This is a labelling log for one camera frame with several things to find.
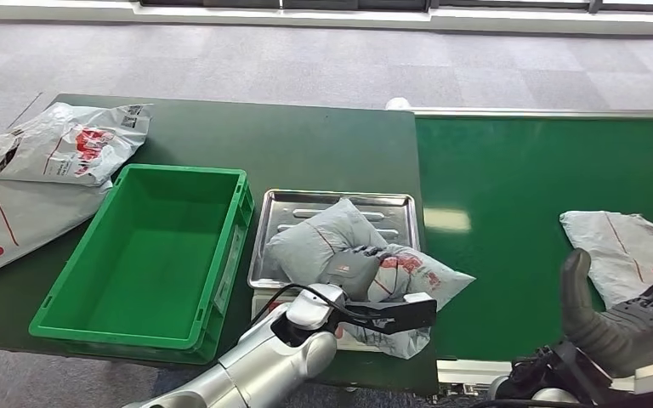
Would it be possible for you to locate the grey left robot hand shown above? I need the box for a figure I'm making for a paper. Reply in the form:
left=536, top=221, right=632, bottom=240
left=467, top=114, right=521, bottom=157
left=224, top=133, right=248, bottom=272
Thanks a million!
left=325, top=245, right=399, bottom=303

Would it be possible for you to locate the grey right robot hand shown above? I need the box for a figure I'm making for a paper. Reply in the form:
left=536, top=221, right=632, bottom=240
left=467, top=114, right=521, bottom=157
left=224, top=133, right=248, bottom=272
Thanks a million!
left=561, top=248, right=653, bottom=379

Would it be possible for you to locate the grey courier package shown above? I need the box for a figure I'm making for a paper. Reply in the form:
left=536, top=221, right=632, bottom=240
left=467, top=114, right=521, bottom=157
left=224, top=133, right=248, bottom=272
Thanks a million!
left=559, top=210, right=653, bottom=310
left=264, top=197, right=477, bottom=361

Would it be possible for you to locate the grey flat courier package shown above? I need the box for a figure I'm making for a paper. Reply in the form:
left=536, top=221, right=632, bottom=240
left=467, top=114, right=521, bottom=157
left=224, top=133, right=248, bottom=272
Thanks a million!
left=559, top=210, right=653, bottom=310

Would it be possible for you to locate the green plastic basket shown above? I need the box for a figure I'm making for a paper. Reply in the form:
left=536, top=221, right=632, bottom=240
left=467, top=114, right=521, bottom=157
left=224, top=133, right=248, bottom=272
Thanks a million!
left=29, top=163, right=256, bottom=366

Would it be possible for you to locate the electronic scale with steel tray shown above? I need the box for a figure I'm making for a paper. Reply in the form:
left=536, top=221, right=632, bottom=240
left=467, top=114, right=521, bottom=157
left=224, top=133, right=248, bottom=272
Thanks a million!
left=247, top=188, right=423, bottom=354

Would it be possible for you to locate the white window sill ledge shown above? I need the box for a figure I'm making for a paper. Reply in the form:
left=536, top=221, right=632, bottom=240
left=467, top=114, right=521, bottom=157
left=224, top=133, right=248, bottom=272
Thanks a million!
left=0, top=0, right=653, bottom=37

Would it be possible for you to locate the white printed courier bag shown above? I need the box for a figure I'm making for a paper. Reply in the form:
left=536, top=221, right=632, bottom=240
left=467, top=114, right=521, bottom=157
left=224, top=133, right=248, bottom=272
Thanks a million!
left=0, top=101, right=154, bottom=188

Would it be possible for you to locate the large white red-lined courier bag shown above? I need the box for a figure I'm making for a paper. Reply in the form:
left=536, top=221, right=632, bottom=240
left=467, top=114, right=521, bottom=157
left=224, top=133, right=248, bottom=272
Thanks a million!
left=0, top=174, right=114, bottom=285

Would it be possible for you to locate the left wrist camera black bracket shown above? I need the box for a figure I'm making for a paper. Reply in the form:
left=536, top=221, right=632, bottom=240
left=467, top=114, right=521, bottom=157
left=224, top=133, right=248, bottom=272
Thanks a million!
left=353, top=292, right=439, bottom=337

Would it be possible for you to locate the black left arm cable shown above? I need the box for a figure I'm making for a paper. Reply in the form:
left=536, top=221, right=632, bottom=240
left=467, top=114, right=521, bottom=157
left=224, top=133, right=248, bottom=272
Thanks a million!
left=250, top=282, right=361, bottom=329

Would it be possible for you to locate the green conveyor belt with frame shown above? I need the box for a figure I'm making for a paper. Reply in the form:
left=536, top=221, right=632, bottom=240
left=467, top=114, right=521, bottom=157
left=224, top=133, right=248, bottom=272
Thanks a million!
left=409, top=106, right=653, bottom=398

